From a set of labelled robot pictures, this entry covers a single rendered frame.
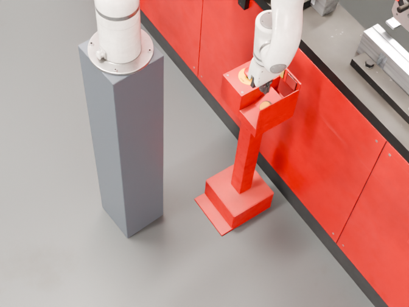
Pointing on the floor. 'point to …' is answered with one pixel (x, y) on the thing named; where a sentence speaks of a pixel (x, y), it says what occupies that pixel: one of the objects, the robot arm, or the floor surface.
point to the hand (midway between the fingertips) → (264, 86)
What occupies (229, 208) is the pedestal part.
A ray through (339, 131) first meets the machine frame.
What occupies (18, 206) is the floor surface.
